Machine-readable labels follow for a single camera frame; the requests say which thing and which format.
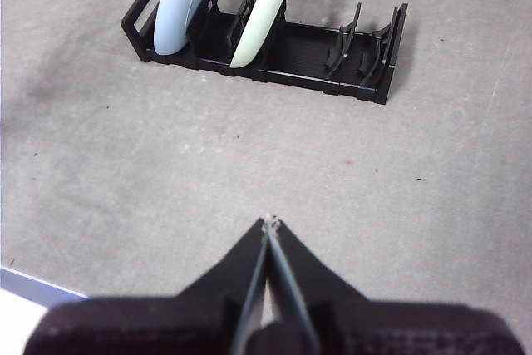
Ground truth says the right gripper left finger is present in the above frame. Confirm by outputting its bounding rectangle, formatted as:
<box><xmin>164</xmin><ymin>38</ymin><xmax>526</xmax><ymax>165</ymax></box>
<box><xmin>22</xmin><ymin>217</ymin><xmax>271</xmax><ymax>355</ymax></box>

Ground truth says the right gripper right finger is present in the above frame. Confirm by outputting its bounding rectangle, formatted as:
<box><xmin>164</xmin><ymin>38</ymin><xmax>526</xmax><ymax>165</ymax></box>
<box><xmin>268</xmin><ymin>218</ymin><xmax>525</xmax><ymax>355</ymax></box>

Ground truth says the blue round plate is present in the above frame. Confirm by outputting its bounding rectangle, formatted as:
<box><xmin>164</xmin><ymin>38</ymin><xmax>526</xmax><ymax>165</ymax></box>
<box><xmin>153</xmin><ymin>0</ymin><xmax>220</xmax><ymax>56</ymax></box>

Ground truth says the pale green round plate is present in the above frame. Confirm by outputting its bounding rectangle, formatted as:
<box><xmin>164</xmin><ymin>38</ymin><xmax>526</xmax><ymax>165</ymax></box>
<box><xmin>229</xmin><ymin>0</ymin><xmax>301</xmax><ymax>69</ymax></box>

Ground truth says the black plastic plate rack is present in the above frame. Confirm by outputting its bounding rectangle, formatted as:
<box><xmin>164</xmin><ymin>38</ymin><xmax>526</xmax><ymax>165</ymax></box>
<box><xmin>120</xmin><ymin>0</ymin><xmax>409</xmax><ymax>106</ymax></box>

